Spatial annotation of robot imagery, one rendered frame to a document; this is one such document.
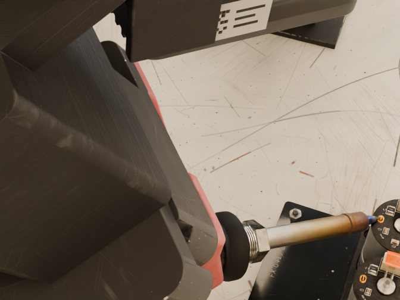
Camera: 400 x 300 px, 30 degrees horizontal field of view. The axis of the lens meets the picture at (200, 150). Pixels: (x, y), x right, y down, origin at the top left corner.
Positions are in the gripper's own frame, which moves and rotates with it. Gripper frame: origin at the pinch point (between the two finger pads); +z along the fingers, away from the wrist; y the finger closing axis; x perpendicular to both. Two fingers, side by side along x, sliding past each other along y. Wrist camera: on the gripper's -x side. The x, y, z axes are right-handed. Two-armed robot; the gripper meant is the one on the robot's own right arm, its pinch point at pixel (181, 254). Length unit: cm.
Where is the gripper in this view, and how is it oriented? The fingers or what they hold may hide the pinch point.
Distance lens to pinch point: 25.7
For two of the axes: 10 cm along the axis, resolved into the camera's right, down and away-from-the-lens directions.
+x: -8.0, 5.6, 2.1
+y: -3.9, -7.6, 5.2
